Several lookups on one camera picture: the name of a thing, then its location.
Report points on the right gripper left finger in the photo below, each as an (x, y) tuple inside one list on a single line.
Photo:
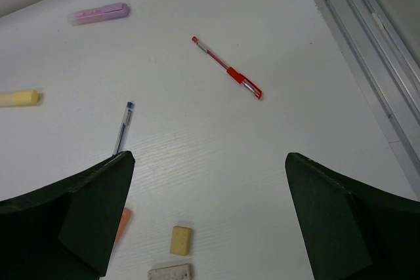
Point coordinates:
[(66, 230)]

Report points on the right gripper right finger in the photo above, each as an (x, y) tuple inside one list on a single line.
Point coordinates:
[(352, 230)]

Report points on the orange highlighter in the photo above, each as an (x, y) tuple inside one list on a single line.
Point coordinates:
[(125, 218)]

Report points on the yellow highlighter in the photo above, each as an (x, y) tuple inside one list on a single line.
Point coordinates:
[(20, 98)]

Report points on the blue pen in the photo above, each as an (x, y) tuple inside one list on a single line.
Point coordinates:
[(124, 128)]

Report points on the red pen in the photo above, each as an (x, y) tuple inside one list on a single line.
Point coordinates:
[(240, 78)]

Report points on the pink highlighter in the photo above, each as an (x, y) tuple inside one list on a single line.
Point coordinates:
[(100, 14)]

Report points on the yellow eraser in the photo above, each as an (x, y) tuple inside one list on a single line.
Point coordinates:
[(180, 241)]

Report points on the white eraser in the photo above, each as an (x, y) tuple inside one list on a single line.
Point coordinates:
[(176, 272)]

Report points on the aluminium rail right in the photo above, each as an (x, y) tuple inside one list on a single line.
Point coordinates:
[(375, 52)]

